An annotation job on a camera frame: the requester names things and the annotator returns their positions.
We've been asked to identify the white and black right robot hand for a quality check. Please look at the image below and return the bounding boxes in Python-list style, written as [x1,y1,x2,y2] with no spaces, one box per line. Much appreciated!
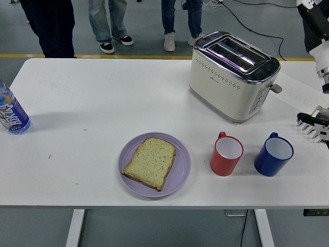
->
[297,0,329,73]

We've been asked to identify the grey toaster lever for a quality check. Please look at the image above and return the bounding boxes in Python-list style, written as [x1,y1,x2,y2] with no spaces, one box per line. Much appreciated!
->
[267,82,283,95]

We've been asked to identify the brown-crusted bread slice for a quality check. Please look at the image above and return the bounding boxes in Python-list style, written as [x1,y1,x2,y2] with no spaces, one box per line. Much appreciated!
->
[121,137,177,192]

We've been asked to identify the blue-labelled water bottle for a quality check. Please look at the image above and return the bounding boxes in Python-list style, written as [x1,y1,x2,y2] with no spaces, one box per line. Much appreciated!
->
[0,79,32,135]

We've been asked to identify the purple plate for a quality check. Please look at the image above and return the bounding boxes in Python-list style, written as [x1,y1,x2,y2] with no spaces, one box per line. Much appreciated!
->
[118,131,192,198]

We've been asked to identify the metal toast rack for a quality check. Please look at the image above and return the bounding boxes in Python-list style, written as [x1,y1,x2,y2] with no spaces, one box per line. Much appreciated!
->
[295,105,329,144]

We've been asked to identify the cream and chrome toaster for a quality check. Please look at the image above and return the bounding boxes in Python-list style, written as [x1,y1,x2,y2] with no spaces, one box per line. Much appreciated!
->
[188,30,283,125]

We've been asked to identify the blue enamel mug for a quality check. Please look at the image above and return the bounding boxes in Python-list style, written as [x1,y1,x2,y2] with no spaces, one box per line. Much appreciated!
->
[253,132,294,178]

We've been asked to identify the red enamel mug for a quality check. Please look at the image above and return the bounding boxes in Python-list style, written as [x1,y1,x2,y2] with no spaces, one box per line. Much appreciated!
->
[209,131,244,177]

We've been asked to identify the black table control panel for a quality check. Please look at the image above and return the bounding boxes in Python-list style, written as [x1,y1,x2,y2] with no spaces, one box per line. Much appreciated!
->
[303,208,329,217]

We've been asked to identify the white table leg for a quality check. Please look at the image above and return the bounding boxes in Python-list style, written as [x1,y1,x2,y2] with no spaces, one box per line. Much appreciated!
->
[254,209,275,247]
[65,209,86,247]

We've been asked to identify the person in light jeans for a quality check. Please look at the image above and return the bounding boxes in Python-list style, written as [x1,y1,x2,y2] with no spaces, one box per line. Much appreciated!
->
[88,0,134,54]

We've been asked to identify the person in dark trousers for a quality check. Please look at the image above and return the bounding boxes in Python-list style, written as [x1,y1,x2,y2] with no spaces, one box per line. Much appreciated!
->
[19,0,77,59]

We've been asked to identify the black floor cable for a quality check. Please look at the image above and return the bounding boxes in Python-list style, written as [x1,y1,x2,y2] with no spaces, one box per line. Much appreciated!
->
[222,4,287,62]

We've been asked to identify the black under-table cable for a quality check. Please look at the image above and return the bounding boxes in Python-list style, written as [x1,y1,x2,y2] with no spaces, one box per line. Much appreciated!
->
[239,215,248,247]

